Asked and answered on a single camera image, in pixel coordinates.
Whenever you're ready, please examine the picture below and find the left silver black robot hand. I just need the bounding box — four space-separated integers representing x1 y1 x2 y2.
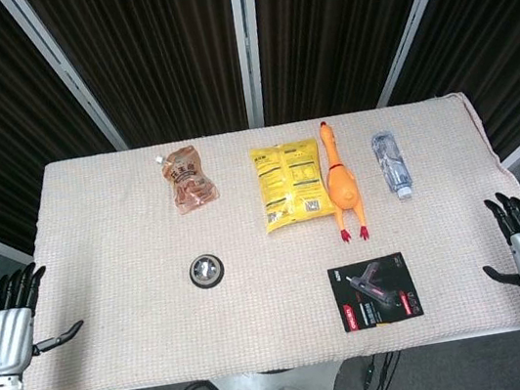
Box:
0 256 92 378

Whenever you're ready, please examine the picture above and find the round metal tin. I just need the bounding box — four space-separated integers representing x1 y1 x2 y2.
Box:
186 251 229 292

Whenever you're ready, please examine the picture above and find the beige woven table cloth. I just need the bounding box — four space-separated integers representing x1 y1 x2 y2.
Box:
0 83 520 390

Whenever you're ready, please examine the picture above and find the black glue gun package card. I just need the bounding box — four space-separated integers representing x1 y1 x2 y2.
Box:
325 249 427 336

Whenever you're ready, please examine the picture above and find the clear plastic water bottle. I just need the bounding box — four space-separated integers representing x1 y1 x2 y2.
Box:
368 128 415 204

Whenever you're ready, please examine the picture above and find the orange rubber chicken toy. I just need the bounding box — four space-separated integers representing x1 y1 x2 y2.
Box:
316 115 373 246

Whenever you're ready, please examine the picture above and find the brown spouted food pouch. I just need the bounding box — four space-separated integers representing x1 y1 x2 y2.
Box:
152 142 223 219

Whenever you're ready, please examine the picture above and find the yellow snack bag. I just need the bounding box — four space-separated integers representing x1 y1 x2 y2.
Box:
246 134 339 236

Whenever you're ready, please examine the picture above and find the white partition post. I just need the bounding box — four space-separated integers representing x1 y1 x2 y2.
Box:
228 0 279 128
0 0 129 166
360 0 492 108

